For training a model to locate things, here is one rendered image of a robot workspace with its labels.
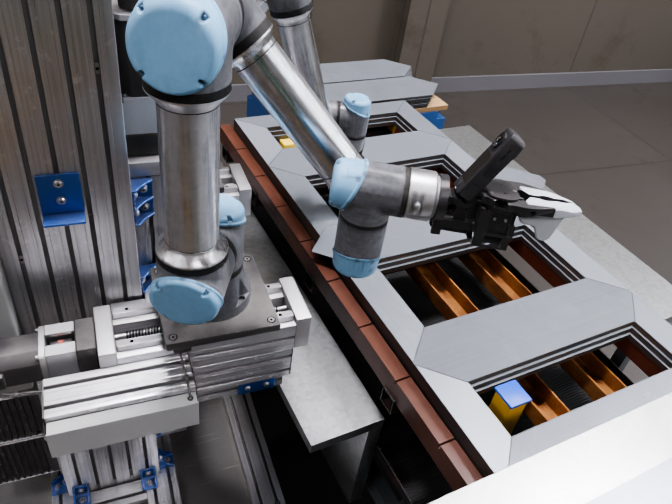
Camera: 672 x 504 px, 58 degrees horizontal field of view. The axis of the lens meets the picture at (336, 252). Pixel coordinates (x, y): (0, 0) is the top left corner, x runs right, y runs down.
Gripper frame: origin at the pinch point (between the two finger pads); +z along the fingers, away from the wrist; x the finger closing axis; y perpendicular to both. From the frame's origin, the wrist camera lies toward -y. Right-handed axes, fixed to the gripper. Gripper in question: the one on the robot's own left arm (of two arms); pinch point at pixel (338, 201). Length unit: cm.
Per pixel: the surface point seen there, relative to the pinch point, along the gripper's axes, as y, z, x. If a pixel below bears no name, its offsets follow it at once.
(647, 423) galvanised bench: 102, -18, 9
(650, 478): 111, -20, -2
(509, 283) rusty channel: 34, 18, 47
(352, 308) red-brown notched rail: 38.5, 4.7, -14.8
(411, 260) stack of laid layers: 27.8, 3.8, 10.2
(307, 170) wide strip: -20.4, 1.0, -0.8
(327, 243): 16.4, 0.9, -11.6
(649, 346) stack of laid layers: 79, 4, 52
